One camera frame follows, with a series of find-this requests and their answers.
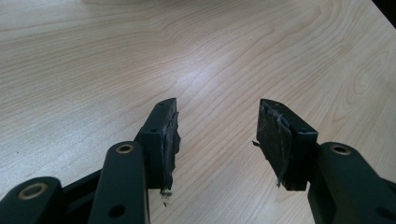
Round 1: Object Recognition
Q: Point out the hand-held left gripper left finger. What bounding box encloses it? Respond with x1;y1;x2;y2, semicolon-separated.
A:
135;97;182;191

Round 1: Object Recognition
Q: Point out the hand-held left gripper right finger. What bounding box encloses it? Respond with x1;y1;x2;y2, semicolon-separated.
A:
252;98;319;191

